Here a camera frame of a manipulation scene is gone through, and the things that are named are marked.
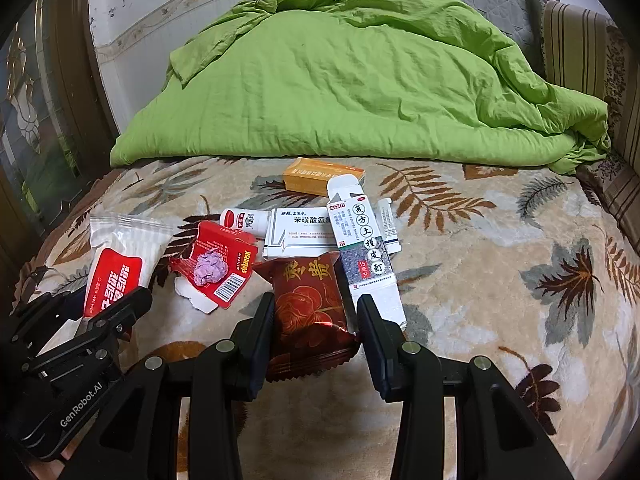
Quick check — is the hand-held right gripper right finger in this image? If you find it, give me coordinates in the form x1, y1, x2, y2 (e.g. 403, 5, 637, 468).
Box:
356, 294, 576, 480

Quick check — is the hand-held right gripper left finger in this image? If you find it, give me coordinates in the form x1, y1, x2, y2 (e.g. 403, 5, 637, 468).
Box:
60, 291, 276, 480

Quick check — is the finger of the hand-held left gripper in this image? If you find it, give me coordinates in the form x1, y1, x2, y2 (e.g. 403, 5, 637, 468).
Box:
30, 286, 153, 366
9, 267, 86, 346

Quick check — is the white red wipes packet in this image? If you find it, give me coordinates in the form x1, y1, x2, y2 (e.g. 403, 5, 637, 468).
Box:
82, 212, 173, 318

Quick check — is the dark red snack packet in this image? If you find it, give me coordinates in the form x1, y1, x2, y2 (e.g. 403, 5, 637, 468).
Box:
254, 251, 361, 382

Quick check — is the torn red carton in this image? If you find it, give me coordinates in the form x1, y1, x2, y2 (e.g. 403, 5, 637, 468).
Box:
169, 220, 260, 315

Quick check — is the purple paper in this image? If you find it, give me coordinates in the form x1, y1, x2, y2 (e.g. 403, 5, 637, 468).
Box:
192, 247, 231, 286

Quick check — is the tall white blue medicine box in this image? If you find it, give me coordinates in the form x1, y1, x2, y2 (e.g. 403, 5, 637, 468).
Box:
326, 174, 408, 331

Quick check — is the leaf print blanket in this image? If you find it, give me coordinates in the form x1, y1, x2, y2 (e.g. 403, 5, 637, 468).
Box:
20, 152, 640, 480

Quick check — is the small white red bottle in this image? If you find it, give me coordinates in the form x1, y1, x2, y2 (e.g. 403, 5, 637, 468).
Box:
219, 208, 271, 236

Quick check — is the small white tube box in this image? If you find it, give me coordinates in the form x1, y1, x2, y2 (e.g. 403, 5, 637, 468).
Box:
377, 197, 402, 254

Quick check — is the orange box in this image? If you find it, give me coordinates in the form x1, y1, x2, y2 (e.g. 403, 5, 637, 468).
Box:
282, 157, 366, 196

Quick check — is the wooden glass panel door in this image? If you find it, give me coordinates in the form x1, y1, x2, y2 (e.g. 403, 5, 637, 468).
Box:
0, 0, 118, 261

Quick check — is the green quilt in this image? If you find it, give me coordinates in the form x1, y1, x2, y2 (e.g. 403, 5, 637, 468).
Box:
109, 0, 612, 176

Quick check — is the flat striped cushion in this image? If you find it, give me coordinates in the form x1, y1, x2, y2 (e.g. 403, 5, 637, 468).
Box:
575, 152, 640, 256

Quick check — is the large striped cushion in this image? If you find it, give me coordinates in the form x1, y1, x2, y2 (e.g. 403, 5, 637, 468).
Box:
542, 0, 640, 161

